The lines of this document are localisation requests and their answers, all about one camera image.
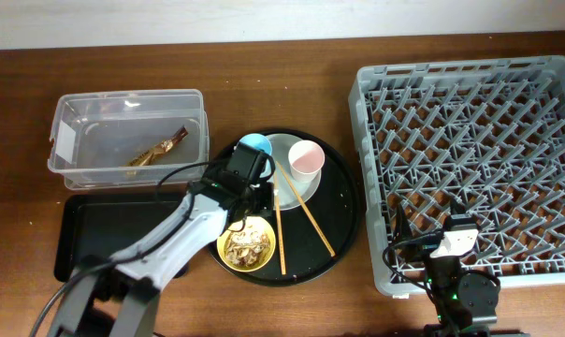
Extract yellow bowl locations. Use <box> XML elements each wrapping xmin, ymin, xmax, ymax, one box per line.
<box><xmin>216</xmin><ymin>216</ymin><xmax>276</xmax><ymax>272</ymax></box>

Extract peanut shell food scraps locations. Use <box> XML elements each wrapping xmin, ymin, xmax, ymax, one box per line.
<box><xmin>224</xmin><ymin>229</ymin><xmax>270</xmax><ymax>269</ymax></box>

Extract pink plastic cup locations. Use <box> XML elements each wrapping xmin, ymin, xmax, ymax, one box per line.
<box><xmin>288</xmin><ymin>140</ymin><xmax>326</xmax><ymax>183</ymax></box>

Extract gold snack wrapper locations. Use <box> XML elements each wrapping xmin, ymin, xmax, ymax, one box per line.
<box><xmin>127</xmin><ymin>125</ymin><xmax>188</xmax><ymax>167</ymax></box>

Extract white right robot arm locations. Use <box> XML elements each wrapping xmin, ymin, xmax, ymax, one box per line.
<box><xmin>384</xmin><ymin>200</ymin><xmax>501</xmax><ymax>336</ymax></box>

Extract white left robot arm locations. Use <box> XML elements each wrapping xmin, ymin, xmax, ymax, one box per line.
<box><xmin>30</xmin><ymin>168</ymin><xmax>274</xmax><ymax>336</ymax></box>

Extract grey dishwasher rack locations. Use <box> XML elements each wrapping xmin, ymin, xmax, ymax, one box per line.
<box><xmin>348</xmin><ymin>55</ymin><xmax>565</xmax><ymax>297</ymax></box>

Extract left wooden chopstick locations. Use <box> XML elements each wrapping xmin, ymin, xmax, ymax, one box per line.
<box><xmin>273</xmin><ymin>173</ymin><xmax>286</xmax><ymax>275</ymax></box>

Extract wooden chopstick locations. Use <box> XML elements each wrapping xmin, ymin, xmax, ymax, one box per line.
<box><xmin>275</xmin><ymin>161</ymin><xmax>336</xmax><ymax>257</ymax></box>
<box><xmin>273</xmin><ymin>173</ymin><xmax>286</xmax><ymax>275</ymax></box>

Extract right wooden chopstick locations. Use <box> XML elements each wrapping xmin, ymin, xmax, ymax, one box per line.
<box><xmin>275</xmin><ymin>161</ymin><xmax>336</xmax><ymax>257</ymax></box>

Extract blue plastic cup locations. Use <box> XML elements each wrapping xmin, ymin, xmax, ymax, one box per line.
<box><xmin>239</xmin><ymin>133</ymin><xmax>272</xmax><ymax>178</ymax></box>

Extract light grey plate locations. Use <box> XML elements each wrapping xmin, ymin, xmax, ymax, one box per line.
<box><xmin>263</xmin><ymin>133</ymin><xmax>323</xmax><ymax>212</ymax></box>

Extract round black serving tray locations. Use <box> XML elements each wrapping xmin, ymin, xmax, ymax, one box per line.
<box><xmin>208</xmin><ymin>128</ymin><xmax>363</xmax><ymax>287</ymax></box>

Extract black rectangular tray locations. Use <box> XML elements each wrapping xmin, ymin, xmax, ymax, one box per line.
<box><xmin>54</xmin><ymin>192</ymin><xmax>183</xmax><ymax>283</ymax></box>

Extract clear plastic bin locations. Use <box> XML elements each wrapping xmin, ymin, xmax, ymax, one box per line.
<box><xmin>47</xmin><ymin>89</ymin><xmax>210</xmax><ymax>190</ymax></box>

